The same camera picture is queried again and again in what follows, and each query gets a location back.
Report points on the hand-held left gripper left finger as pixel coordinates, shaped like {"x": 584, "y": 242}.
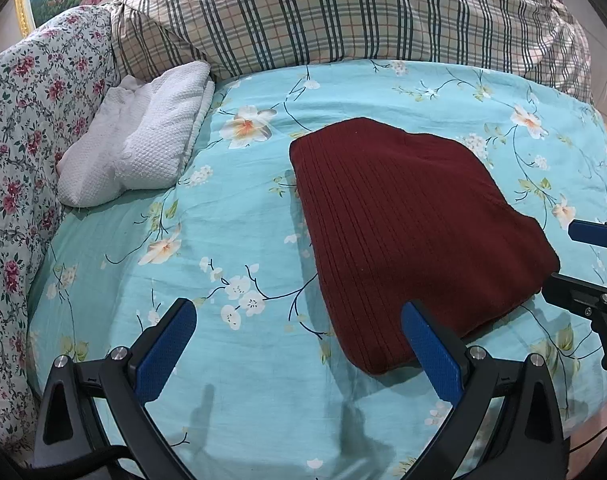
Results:
{"x": 163, "y": 355}

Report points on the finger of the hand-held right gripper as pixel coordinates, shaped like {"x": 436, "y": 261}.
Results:
{"x": 578, "y": 292}
{"x": 591, "y": 232}

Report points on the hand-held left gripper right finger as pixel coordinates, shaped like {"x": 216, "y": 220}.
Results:
{"x": 433, "y": 355}

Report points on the dark red knit sweater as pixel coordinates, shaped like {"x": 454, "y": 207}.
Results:
{"x": 408, "y": 220}

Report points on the light blue floral bedsheet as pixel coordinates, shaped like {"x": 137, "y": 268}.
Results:
{"x": 183, "y": 270}

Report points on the white textured towel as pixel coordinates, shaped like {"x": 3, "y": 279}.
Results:
{"x": 143, "y": 130}

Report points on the white pink floral quilt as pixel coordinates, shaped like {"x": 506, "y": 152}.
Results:
{"x": 23, "y": 135}

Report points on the beige plaid quilt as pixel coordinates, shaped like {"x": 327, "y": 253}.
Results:
{"x": 333, "y": 10}

